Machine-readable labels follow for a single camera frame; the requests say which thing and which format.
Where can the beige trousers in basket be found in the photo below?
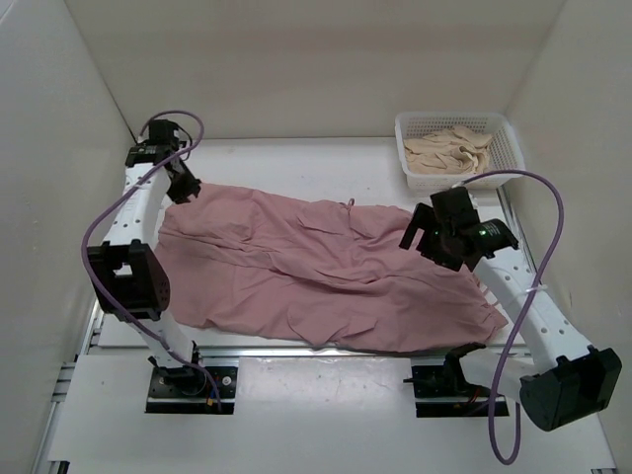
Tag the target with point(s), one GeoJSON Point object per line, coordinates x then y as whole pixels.
{"type": "Point", "coordinates": [450, 151]}

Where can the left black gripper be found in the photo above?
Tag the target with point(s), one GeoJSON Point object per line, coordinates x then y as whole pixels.
{"type": "Point", "coordinates": [192, 187]}

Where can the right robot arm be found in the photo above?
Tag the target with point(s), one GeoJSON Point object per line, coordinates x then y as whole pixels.
{"type": "Point", "coordinates": [567, 378]}

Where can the white plastic basket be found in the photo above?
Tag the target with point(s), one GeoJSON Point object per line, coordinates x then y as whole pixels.
{"type": "Point", "coordinates": [504, 150]}

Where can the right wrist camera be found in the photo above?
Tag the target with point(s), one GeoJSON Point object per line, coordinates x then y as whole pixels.
{"type": "Point", "coordinates": [470, 194]}

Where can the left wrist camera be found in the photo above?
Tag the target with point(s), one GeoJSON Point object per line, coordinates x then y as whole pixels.
{"type": "Point", "coordinates": [164, 132]}

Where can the pink trousers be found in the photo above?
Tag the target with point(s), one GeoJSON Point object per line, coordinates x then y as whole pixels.
{"type": "Point", "coordinates": [323, 272]}

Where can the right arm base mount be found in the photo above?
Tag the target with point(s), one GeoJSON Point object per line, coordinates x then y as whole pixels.
{"type": "Point", "coordinates": [441, 388]}

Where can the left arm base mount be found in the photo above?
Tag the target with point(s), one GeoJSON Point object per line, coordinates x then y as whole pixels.
{"type": "Point", "coordinates": [185, 391]}

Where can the aluminium rail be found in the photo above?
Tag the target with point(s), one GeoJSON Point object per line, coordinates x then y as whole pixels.
{"type": "Point", "coordinates": [272, 351]}

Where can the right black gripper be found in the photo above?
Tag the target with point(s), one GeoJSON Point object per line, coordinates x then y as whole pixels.
{"type": "Point", "coordinates": [422, 218]}

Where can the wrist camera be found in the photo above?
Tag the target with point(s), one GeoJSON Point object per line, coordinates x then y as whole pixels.
{"type": "Point", "coordinates": [470, 194]}
{"type": "Point", "coordinates": [164, 132]}

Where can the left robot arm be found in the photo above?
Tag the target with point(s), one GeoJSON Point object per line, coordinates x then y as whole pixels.
{"type": "Point", "coordinates": [117, 253]}

